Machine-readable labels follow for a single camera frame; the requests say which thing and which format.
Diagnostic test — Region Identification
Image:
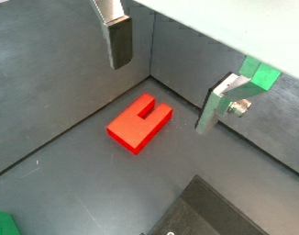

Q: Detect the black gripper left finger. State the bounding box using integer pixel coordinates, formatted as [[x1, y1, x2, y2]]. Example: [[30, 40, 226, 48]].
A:
[[90, 0, 133, 70]]

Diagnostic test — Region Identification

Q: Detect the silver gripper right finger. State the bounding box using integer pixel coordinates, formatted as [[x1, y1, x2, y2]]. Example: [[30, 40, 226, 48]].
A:
[[195, 56, 282, 135]]

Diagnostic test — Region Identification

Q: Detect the red double-square block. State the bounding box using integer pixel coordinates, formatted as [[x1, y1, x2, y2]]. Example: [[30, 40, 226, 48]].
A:
[[107, 93, 173, 154]]

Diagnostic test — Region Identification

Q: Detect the green shape-sorting board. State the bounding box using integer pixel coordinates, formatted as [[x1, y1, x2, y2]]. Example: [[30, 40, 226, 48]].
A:
[[0, 211, 22, 235]]

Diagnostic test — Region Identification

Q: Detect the black curved holder block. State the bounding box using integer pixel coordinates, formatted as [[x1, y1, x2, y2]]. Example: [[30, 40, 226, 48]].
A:
[[141, 175, 270, 235]]

